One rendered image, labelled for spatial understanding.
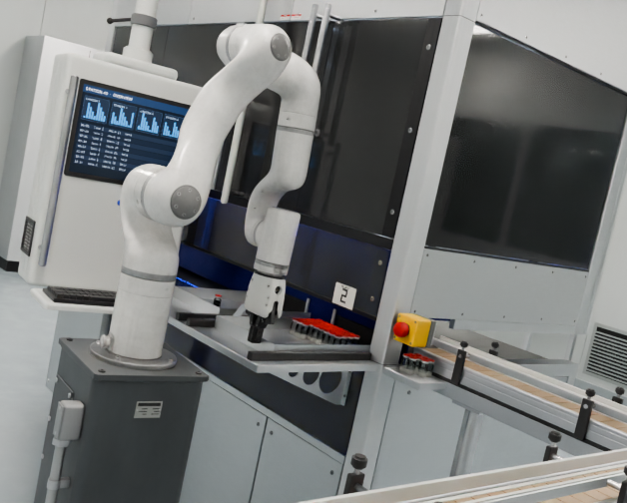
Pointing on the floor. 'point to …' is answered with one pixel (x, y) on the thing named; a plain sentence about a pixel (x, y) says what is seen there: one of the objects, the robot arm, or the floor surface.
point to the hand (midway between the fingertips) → (255, 334)
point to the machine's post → (411, 230)
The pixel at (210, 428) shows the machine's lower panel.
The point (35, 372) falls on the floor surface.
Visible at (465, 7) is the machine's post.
